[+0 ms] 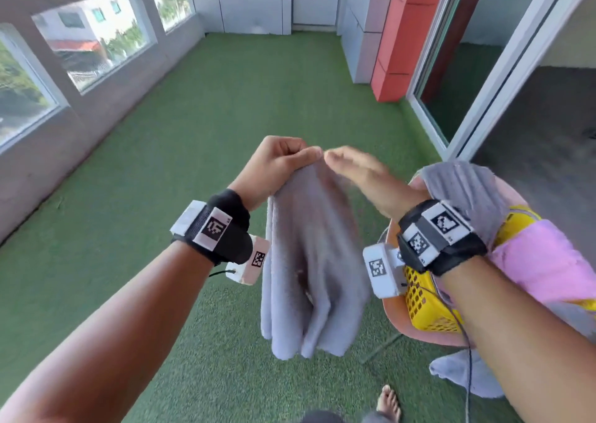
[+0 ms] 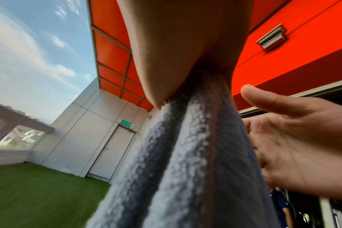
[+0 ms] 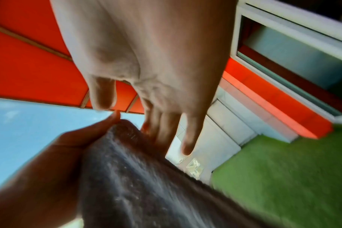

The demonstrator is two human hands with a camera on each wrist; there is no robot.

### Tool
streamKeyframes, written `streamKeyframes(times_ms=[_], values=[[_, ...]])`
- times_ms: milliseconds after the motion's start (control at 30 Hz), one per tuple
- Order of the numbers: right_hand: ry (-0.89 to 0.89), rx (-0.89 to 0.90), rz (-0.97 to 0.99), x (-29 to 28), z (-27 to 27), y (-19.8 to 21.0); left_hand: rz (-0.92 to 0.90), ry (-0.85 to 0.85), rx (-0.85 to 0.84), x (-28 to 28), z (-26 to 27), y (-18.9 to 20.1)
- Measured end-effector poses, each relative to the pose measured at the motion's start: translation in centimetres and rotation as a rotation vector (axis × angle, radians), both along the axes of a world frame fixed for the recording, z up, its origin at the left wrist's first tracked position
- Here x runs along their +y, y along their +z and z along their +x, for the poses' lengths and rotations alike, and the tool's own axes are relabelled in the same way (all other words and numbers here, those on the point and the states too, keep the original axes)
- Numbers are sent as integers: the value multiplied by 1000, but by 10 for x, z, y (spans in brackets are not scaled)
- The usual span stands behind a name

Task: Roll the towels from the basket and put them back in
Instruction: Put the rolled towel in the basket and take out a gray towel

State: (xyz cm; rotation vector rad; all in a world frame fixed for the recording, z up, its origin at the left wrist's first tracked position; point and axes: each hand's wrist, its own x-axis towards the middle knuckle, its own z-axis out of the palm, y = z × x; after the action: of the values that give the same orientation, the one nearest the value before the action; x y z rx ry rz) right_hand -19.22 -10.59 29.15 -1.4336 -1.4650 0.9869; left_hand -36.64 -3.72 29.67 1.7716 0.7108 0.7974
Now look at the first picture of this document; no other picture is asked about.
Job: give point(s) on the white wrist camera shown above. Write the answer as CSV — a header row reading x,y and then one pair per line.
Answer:
x,y
384,271
251,259

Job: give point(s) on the person's bare foot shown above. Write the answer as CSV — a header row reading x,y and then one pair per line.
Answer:
x,y
389,404

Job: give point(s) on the small window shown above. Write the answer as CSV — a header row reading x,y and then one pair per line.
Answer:
x,y
171,0

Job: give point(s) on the black right wrist band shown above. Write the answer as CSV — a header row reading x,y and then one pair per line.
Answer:
x,y
440,236

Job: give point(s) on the person's right hand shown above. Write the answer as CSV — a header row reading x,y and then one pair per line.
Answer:
x,y
379,187

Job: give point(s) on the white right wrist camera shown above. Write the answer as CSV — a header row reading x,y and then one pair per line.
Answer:
x,y
384,271

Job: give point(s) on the person's right fingers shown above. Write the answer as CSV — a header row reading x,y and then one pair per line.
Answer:
x,y
354,162

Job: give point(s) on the person's left hand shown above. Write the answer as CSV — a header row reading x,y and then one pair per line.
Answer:
x,y
265,166

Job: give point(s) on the pink towel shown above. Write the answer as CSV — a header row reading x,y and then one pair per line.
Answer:
x,y
540,264

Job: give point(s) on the black wrist band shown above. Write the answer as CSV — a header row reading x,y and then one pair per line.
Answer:
x,y
219,229
440,236

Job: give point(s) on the red column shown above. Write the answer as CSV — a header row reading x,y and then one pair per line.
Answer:
x,y
405,31

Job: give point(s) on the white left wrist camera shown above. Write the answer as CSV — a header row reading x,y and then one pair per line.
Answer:
x,y
251,259

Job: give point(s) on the sliding glass door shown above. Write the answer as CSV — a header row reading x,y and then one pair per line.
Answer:
x,y
489,59

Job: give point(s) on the yellow plastic laundry basket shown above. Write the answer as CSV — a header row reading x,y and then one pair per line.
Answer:
x,y
426,306

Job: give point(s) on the pink chair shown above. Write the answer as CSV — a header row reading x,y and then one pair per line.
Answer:
x,y
400,315

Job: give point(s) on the grey towel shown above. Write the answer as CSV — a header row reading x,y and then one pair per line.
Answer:
x,y
470,190
458,371
312,259

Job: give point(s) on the person's right forearm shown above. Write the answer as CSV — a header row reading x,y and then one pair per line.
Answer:
x,y
526,343

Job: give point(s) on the wide window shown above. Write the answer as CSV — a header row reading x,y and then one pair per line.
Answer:
x,y
93,36

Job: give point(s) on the black left wrist band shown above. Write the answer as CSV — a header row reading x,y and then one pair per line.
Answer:
x,y
219,229

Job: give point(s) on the person's left fingers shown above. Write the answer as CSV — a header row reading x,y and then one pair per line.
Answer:
x,y
298,152

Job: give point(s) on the large window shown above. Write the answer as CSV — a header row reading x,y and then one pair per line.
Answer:
x,y
18,97

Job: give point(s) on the person's left forearm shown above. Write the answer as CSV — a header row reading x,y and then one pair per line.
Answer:
x,y
107,339

